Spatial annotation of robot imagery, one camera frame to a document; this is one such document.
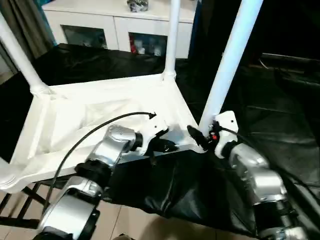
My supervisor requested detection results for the white plastic table leg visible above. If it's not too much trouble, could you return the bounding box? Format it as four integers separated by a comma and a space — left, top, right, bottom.
0, 10, 50, 96
0, 156, 20, 188
198, 0, 265, 136
161, 0, 182, 81

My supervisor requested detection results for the black flat panel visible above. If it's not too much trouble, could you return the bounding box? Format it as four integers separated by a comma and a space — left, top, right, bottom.
260, 51, 320, 61

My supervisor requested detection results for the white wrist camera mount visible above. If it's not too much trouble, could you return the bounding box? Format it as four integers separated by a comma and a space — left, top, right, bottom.
211, 110, 240, 160
138, 116, 169, 156

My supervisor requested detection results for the black folding table frame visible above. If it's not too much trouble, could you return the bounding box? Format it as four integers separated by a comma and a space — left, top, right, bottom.
0, 181, 49, 229

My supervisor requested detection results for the dark bundle of small parts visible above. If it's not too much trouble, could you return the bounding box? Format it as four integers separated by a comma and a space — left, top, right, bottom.
125, 0, 151, 13

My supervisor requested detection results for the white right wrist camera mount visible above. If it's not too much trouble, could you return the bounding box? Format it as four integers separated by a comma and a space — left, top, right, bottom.
211, 110, 240, 160

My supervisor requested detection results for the black plastic mat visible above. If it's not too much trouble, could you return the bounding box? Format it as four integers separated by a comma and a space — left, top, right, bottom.
0, 42, 320, 238

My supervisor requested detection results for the white plastic table top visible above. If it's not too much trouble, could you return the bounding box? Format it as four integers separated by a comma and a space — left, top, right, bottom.
0, 71, 205, 195

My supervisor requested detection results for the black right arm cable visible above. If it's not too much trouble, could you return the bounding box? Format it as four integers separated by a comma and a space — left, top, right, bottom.
216, 125, 320, 194

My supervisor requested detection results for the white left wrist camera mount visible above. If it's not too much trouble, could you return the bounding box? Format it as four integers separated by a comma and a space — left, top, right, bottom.
138, 116, 169, 156

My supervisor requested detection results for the white cabinet with glass doors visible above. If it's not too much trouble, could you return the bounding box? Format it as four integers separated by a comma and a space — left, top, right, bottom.
41, 0, 199, 60

